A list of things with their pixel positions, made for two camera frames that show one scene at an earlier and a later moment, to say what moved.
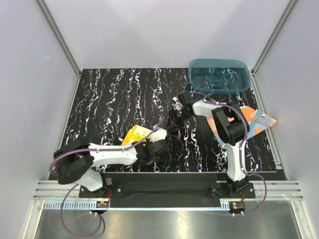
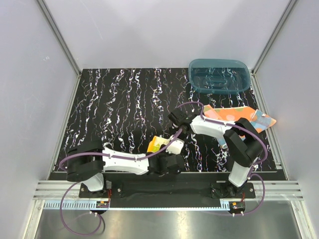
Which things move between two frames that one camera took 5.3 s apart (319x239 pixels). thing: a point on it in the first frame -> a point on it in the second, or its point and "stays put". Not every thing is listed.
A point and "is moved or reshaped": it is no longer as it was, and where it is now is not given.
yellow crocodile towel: x=134 y=134 is moved or reshaped
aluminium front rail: x=276 y=190 stays put
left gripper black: x=148 y=142 -> x=165 y=154
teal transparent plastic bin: x=220 y=76 stays put
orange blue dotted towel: x=256 y=120 stays put
